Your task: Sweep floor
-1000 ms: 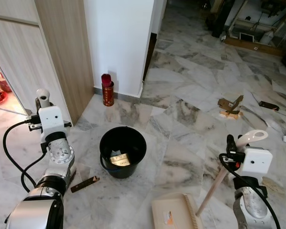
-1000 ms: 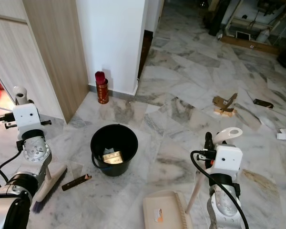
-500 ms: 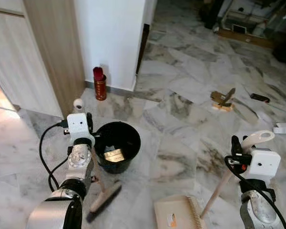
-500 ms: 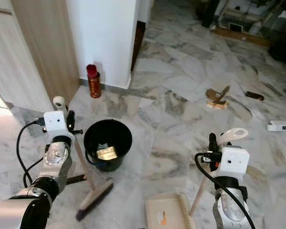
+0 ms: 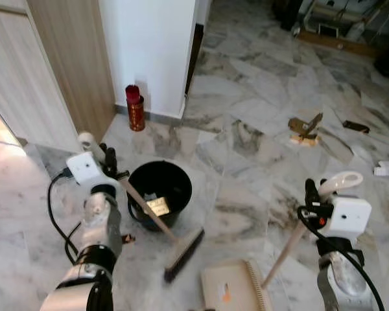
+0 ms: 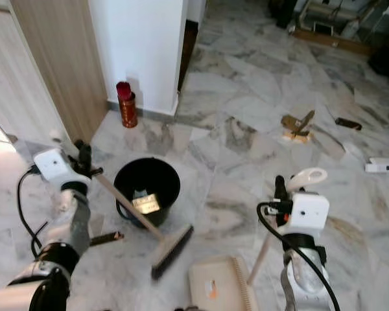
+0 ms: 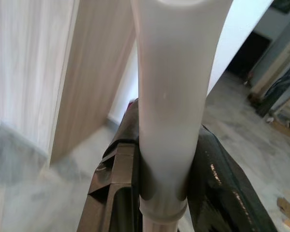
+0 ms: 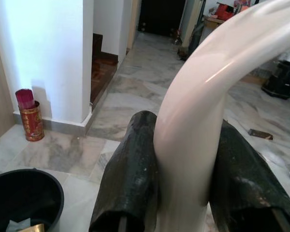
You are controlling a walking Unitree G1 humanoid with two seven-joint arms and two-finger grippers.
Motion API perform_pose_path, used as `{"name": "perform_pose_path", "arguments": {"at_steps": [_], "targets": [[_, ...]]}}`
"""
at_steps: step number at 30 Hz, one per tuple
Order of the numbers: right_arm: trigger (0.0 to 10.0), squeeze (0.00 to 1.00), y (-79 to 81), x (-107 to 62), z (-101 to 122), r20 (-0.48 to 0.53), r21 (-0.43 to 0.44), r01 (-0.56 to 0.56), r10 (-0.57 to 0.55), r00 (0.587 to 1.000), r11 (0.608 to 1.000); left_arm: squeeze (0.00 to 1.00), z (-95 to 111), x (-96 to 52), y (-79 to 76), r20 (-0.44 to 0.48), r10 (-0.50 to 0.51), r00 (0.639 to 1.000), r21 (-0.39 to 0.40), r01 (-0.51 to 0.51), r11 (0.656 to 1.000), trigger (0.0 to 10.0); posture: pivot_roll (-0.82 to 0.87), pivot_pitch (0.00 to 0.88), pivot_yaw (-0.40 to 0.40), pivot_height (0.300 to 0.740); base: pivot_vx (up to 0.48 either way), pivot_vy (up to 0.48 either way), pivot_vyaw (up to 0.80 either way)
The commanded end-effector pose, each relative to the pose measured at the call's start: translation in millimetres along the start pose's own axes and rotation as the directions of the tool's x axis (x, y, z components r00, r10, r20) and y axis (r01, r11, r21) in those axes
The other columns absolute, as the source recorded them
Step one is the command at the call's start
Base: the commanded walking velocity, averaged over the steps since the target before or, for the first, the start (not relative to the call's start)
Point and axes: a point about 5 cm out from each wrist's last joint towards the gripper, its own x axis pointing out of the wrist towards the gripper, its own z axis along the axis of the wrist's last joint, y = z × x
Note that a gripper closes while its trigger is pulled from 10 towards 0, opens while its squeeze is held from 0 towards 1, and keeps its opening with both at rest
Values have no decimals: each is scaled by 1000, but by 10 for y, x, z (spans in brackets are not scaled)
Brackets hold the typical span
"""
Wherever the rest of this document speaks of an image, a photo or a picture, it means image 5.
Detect wooden handled broom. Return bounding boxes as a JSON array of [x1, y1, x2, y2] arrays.
[[78, 132, 206, 284]]

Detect beige long handled dustpan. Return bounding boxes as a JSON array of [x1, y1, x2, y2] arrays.
[[201, 171, 364, 311]]

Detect red cylindrical canister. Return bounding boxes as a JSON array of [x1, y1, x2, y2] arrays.
[[125, 84, 146, 132]]

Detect pale crumpled packet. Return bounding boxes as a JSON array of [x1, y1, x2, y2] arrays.
[[145, 196, 171, 216]]

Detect black plastic bucket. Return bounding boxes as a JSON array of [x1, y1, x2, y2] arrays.
[[126, 160, 193, 232]]

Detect small wooden stand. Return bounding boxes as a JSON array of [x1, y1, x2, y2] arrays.
[[288, 113, 324, 147]]

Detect light wood cabinet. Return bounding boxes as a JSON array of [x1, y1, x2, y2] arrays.
[[0, 0, 117, 153]]

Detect long wooden board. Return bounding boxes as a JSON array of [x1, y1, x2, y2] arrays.
[[297, 29, 377, 58]]

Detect tall black bin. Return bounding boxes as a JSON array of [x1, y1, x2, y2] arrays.
[[271, 0, 300, 32]]

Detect white metal shelf rack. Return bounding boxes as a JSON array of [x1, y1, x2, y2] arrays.
[[298, 0, 389, 43]]

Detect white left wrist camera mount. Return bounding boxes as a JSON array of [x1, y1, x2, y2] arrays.
[[66, 151, 108, 189]]

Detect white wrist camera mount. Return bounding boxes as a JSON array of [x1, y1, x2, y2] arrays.
[[66, 151, 108, 189], [329, 196, 372, 239]]

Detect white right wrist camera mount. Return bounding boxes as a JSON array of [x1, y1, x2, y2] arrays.
[[329, 196, 372, 239]]

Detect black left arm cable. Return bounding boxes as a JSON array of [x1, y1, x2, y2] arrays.
[[47, 168, 85, 263]]

